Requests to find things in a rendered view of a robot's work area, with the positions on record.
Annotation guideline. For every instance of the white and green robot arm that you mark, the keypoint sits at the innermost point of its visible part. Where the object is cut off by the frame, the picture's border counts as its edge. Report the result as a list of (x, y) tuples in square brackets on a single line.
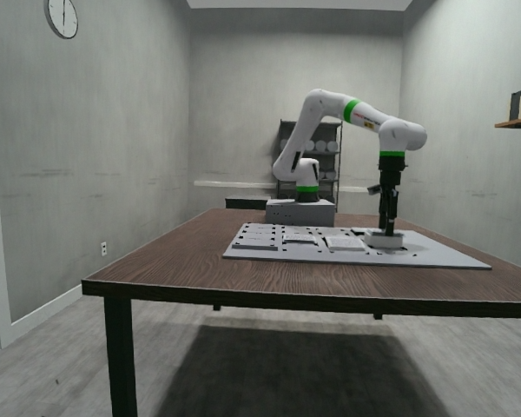
[(395, 136)]

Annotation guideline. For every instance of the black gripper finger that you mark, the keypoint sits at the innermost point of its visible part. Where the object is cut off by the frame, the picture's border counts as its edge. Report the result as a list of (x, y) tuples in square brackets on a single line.
[(382, 210), (392, 205)]

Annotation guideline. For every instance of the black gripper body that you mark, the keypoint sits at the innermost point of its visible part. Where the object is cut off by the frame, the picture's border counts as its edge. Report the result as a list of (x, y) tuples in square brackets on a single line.
[(390, 179)]

